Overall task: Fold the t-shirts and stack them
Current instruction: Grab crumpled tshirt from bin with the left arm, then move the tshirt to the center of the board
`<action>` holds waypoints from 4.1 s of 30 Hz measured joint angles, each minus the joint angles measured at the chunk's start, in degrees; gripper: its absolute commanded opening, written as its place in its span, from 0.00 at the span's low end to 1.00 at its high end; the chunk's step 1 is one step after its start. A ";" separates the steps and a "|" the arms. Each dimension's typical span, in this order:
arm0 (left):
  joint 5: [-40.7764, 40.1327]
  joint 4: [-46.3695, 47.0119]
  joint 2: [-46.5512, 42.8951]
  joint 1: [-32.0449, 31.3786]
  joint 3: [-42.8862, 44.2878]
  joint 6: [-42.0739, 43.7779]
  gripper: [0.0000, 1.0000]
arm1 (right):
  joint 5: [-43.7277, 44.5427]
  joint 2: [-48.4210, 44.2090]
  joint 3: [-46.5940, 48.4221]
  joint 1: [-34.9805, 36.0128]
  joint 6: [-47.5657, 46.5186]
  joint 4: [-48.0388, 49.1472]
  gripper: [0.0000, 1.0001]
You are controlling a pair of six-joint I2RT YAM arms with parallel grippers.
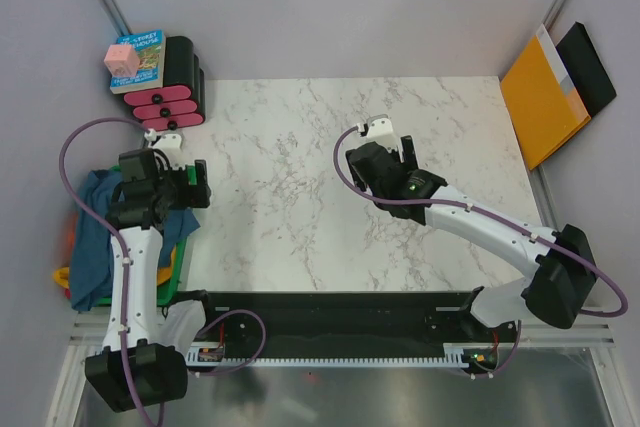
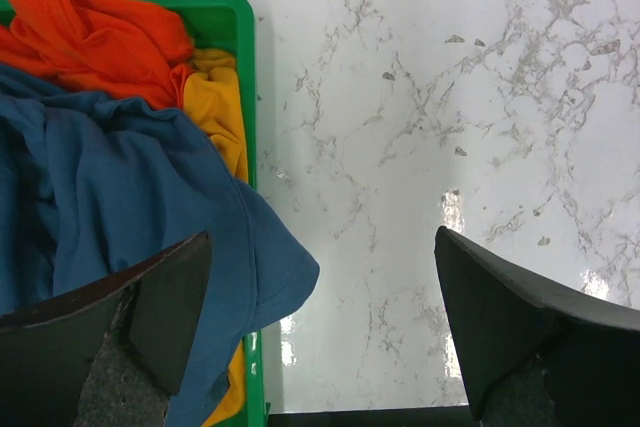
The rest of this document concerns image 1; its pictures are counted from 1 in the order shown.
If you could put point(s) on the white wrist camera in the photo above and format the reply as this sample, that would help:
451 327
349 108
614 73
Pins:
169 143
379 129

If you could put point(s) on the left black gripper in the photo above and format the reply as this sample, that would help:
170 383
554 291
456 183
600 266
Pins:
193 196

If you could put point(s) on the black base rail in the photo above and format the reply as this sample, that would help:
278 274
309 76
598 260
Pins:
378 325

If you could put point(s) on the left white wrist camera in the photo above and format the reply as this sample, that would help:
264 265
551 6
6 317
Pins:
169 143

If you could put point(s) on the orange t shirt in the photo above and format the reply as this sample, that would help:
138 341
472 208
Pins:
69 235

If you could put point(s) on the pink cube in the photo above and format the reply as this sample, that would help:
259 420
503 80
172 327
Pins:
121 59

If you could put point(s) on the black folder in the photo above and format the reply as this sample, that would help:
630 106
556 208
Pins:
586 69

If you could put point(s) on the blue t shirt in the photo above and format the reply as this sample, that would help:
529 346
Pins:
95 227

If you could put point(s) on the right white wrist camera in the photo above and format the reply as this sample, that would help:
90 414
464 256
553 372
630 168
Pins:
379 129

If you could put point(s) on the yellow t shirt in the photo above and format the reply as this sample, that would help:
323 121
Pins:
164 274

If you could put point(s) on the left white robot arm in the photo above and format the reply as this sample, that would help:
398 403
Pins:
143 360

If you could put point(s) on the orange folder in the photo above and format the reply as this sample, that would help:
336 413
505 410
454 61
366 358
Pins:
544 105

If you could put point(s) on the blue storey treehouse book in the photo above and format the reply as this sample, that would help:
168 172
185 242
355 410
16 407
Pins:
142 66

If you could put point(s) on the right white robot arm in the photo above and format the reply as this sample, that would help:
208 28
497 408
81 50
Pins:
554 282

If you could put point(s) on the pink black drawer unit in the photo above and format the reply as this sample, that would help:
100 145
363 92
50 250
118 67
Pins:
180 102

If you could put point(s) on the white slotted cable duct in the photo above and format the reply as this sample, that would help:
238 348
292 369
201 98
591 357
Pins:
199 357

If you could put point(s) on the green plastic bin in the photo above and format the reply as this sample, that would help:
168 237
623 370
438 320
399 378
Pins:
172 272

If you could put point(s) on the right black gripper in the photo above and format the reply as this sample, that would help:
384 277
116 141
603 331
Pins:
410 161

